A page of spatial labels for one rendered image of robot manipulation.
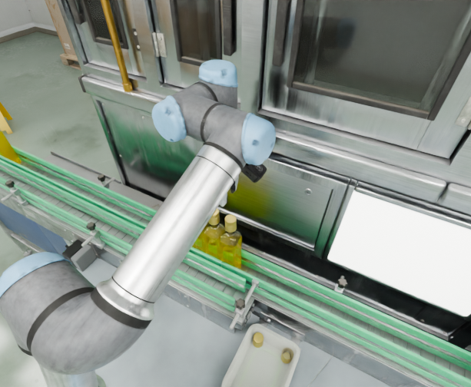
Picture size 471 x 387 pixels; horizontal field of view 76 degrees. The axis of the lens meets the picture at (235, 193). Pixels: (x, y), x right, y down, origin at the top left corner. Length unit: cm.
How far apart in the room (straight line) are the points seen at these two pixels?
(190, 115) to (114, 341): 36
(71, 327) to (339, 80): 67
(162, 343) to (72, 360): 70
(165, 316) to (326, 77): 94
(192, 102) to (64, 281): 35
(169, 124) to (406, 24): 46
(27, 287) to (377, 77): 73
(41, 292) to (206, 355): 72
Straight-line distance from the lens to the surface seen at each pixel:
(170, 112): 54
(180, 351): 116
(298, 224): 98
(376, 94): 74
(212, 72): 61
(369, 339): 103
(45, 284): 55
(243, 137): 47
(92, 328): 47
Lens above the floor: 184
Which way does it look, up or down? 45 degrees down
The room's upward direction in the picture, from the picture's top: straight up
